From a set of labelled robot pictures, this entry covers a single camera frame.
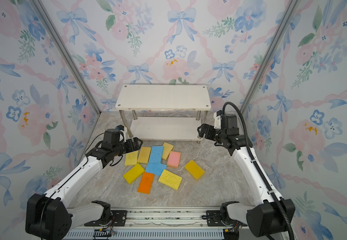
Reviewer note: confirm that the blue sponge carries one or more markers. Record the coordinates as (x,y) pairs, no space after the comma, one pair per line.
(155,168)
(156,155)

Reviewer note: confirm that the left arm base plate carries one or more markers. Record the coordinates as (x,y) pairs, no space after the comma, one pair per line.
(116,218)

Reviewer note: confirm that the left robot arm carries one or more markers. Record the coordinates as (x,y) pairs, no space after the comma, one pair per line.
(48,215)

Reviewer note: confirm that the yellow porous sponge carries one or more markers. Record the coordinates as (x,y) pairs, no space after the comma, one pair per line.
(170,179)

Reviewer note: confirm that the small tan sponge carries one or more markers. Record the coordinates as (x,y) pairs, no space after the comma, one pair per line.
(167,148)

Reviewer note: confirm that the left aluminium corner post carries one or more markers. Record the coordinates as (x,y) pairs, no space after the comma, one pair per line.
(62,49)

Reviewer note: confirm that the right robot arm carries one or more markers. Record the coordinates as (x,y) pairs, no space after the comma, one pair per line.
(271,213)

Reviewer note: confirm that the bright yellow sponge left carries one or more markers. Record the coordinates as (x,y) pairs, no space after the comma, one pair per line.
(134,173)

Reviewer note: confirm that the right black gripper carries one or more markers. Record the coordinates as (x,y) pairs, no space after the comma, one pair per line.
(210,132)

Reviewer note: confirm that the white two-tier shelf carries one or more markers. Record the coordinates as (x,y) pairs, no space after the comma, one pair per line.
(163,112)

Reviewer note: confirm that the orange sponge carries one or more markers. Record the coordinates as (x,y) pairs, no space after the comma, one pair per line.
(146,183)

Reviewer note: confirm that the aluminium corner post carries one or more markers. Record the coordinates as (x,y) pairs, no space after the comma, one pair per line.
(62,49)
(272,48)

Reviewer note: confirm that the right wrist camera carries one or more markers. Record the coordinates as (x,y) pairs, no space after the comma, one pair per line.
(217,119)

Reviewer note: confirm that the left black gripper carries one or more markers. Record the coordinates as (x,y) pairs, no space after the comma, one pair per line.
(128,144)

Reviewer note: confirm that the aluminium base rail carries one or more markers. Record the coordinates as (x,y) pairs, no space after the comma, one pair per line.
(171,217)

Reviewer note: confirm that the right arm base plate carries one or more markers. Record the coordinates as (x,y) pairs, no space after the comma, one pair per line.
(219,218)

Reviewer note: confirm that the pink sponge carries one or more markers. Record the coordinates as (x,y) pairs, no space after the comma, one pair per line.
(173,159)

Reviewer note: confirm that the tan yellow sponge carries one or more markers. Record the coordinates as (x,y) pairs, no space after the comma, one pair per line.
(144,154)

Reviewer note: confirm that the right aluminium corner post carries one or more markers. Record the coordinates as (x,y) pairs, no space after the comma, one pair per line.
(272,48)

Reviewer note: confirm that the pale yellow sponge far left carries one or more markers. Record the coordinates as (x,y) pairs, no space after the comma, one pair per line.
(131,158)

